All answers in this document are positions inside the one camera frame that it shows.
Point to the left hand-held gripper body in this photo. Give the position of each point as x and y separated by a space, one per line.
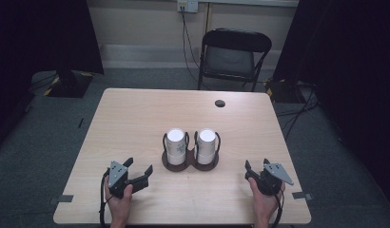
117 174

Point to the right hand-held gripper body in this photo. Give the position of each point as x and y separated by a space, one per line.
272 177

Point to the plain white paper cup stack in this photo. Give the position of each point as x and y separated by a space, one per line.
206 145

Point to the dark brown double cup holder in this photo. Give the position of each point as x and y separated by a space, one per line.
190 161

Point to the person's right hand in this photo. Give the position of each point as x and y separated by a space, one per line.
264 204

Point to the person's left hand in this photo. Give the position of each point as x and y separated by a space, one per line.
119 205

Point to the gray tape strip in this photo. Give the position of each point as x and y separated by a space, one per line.
64 199
301 195

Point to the printed white paper cup stack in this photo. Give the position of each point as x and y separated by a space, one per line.
176 145

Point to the black stand base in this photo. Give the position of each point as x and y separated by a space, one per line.
69 85
286 91

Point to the black table grommet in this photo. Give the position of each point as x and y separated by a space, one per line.
220 103

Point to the black folding chair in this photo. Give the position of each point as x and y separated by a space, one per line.
231 60

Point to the black curtain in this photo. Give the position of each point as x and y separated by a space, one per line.
351 63
41 47

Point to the white wall power outlet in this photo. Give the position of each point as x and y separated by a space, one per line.
187 5

